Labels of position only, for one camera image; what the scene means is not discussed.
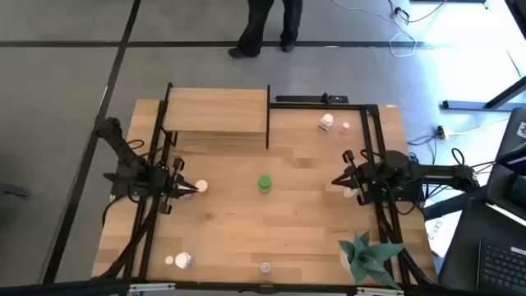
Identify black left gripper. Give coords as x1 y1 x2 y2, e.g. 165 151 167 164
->
155 157 199 215

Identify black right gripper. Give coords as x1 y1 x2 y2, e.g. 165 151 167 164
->
331 150 381 206

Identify white bottle teal striped label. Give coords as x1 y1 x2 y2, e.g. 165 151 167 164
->
318 113 335 132

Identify white bottle blue label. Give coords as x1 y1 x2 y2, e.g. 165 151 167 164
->
174 251 195 271

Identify green cap bottle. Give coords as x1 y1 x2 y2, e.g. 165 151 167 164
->
257 175 273 195

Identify green artificial succulent plant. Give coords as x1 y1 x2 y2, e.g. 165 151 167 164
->
338 230 406 289

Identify black mounting bar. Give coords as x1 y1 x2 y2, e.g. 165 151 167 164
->
274 93 350 104

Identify white paper sheet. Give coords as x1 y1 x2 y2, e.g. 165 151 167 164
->
425 213 461 258

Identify black crossbar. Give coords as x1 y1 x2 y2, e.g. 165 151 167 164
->
0 278 526 296

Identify black side desk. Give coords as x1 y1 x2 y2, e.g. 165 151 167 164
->
422 184 526 296

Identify grey desk foot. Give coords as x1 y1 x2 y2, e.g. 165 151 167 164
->
441 99 526 112

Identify dark open monitor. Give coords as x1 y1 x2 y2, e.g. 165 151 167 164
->
486 107 526 228

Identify person's legs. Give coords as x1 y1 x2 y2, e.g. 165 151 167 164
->
228 0 304 59

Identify dark laptop keyboard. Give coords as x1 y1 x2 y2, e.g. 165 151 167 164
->
475 237 526 296

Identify black floor plug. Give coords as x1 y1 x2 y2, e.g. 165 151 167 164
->
388 0 412 24

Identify silver metal bracket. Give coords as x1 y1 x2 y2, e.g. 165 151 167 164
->
356 286 404 296
127 282 177 294

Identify white floor cable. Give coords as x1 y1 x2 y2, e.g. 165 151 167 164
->
330 0 418 58

